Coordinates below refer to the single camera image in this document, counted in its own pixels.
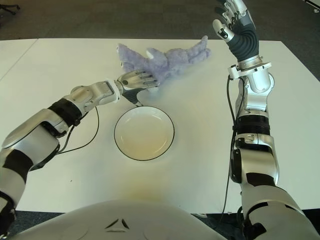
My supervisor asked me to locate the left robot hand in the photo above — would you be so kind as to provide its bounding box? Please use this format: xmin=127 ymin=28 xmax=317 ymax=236
xmin=115 ymin=69 xmax=161 ymax=108

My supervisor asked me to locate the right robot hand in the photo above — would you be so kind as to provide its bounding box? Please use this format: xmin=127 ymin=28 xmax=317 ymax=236
xmin=212 ymin=0 xmax=261 ymax=66

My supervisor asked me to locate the purple plush doll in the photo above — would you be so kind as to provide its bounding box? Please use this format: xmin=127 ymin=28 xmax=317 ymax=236
xmin=116 ymin=35 xmax=212 ymax=92

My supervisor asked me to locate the white plate with black rim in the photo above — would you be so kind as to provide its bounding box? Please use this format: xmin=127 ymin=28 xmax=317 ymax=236
xmin=114 ymin=106 xmax=175 ymax=161

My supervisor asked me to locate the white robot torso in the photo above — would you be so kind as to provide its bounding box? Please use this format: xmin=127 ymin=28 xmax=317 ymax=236
xmin=9 ymin=199 xmax=226 ymax=240

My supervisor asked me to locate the black office chair base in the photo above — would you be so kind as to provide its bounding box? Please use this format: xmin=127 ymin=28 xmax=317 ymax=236
xmin=0 ymin=0 xmax=21 ymax=17

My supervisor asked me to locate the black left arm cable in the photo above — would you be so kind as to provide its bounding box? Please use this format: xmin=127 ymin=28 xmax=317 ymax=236
xmin=53 ymin=106 xmax=100 ymax=156

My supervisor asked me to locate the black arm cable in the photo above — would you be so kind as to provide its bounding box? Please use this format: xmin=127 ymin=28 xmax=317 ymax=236
xmin=217 ymin=74 xmax=245 ymax=226
xmin=53 ymin=106 xmax=100 ymax=156

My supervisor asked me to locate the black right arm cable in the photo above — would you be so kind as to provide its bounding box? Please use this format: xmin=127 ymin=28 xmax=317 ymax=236
xmin=217 ymin=74 xmax=245 ymax=226

